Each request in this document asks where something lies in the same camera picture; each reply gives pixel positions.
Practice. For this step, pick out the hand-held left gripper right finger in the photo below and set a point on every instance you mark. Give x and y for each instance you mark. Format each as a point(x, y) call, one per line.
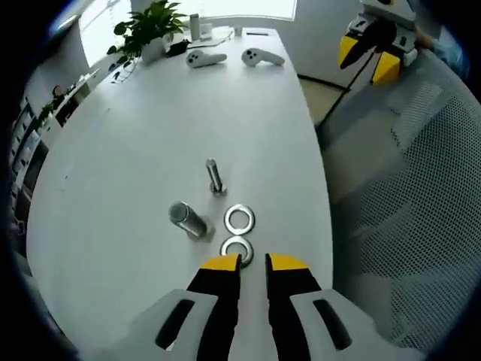
point(289, 297)

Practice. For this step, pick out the large threaded stud bolt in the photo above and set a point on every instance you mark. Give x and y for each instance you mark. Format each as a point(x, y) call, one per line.
point(188, 222)

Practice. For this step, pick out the small threaded stud bolt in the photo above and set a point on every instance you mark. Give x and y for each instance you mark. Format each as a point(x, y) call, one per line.
point(213, 173)

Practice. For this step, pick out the small steel washer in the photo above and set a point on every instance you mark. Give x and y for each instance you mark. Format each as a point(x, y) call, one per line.
point(222, 188)

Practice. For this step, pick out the small white cup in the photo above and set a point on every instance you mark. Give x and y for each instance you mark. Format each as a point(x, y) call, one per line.
point(237, 31)

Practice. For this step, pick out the large steel washer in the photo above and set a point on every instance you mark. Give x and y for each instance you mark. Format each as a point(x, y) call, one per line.
point(229, 222)
point(248, 253)

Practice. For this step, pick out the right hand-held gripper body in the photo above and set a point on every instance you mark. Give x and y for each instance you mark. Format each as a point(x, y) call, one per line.
point(387, 9)

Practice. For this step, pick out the white cylinder bottle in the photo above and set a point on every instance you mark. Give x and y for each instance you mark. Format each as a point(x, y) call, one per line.
point(194, 27)

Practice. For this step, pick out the white low cabinet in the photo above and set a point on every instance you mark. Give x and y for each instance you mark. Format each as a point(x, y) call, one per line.
point(71, 101)

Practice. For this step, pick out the grey mesh office chair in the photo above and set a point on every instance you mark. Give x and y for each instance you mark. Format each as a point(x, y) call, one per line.
point(413, 188)

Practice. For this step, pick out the potted green plant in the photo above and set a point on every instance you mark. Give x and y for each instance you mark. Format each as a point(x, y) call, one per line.
point(150, 22)

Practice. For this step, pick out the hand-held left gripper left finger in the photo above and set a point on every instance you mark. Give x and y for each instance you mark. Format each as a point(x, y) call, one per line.
point(219, 301)

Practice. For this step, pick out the white handheld controller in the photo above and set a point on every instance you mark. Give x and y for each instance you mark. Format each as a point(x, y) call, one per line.
point(261, 57)
point(204, 59)

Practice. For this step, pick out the person's right hand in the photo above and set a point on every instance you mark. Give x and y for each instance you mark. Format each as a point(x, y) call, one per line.
point(424, 40)

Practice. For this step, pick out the white shelving unit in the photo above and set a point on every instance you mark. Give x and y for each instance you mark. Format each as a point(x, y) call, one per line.
point(26, 150)

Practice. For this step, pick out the black power adapter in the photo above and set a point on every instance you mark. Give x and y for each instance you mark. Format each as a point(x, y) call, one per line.
point(177, 47)

